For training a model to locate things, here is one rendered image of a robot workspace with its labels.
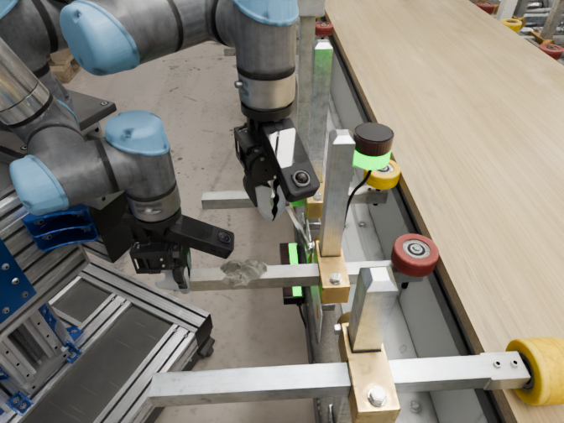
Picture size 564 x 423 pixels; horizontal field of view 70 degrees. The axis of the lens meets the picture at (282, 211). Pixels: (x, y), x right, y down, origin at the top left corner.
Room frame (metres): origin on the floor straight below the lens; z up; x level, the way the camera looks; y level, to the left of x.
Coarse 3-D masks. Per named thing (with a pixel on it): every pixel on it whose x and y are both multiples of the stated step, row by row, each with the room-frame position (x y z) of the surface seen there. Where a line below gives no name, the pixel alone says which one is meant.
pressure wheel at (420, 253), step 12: (396, 240) 0.52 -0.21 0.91; (408, 240) 0.52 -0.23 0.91; (420, 240) 0.52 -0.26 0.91; (396, 252) 0.49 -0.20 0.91; (408, 252) 0.49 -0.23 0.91; (420, 252) 0.49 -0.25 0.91; (432, 252) 0.49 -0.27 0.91; (396, 264) 0.48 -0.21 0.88; (408, 264) 0.46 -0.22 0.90; (420, 264) 0.46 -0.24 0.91; (432, 264) 0.46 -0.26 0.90; (420, 276) 0.46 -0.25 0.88
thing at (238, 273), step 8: (224, 264) 0.49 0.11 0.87; (232, 264) 0.48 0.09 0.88; (240, 264) 0.49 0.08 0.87; (248, 264) 0.50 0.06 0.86; (256, 264) 0.49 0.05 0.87; (264, 264) 0.49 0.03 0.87; (224, 272) 0.48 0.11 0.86; (232, 272) 0.48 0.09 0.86; (240, 272) 0.47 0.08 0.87; (248, 272) 0.47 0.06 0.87; (256, 272) 0.47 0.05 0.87; (264, 272) 0.48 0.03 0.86; (224, 280) 0.46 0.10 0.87; (232, 280) 0.45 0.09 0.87; (240, 280) 0.45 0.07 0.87; (248, 280) 0.46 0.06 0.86
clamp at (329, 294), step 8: (320, 248) 0.53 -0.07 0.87; (320, 256) 0.51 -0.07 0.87; (328, 256) 0.51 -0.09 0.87; (336, 256) 0.51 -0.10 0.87; (320, 264) 0.49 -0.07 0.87; (328, 264) 0.49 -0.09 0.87; (336, 264) 0.49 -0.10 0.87; (344, 264) 0.49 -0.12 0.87; (320, 272) 0.47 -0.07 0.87; (328, 272) 0.47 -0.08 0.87; (336, 272) 0.47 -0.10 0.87; (344, 272) 0.47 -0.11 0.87; (320, 280) 0.46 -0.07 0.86; (328, 280) 0.45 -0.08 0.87; (344, 280) 0.45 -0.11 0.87; (320, 288) 0.46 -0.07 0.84; (328, 288) 0.44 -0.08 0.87; (336, 288) 0.44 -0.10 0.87; (344, 288) 0.44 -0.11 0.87; (320, 296) 0.45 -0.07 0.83; (328, 296) 0.44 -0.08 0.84; (336, 296) 0.44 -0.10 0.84; (344, 296) 0.44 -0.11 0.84
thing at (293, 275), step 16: (192, 272) 0.48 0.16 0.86; (208, 272) 0.48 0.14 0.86; (272, 272) 0.48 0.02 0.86; (288, 272) 0.48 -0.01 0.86; (304, 272) 0.48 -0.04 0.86; (352, 272) 0.48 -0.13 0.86; (400, 272) 0.48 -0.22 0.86; (192, 288) 0.46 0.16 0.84; (208, 288) 0.46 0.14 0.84; (224, 288) 0.46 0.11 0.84; (240, 288) 0.46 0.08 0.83; (256, 288) 0.47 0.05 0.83
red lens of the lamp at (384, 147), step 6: (354, 132) 0.53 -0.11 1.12; (354, 138) 0.52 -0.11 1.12; (360, 138) 0.51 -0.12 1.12; (390, 138) 0.51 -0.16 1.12; (360, 144) 0.51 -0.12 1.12; (366, 144) 0.51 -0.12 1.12; (372, 144) 0.50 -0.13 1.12; (378, 144) 0.50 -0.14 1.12; (384, 144) 0.50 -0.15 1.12; (390, 144) 0.51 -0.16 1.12; (360, 150) 0.51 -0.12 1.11; (366, 150) 0.50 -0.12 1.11; (372, 150) 0.50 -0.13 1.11; (378, 150) 0.50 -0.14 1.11; (384, 150) 0.50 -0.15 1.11
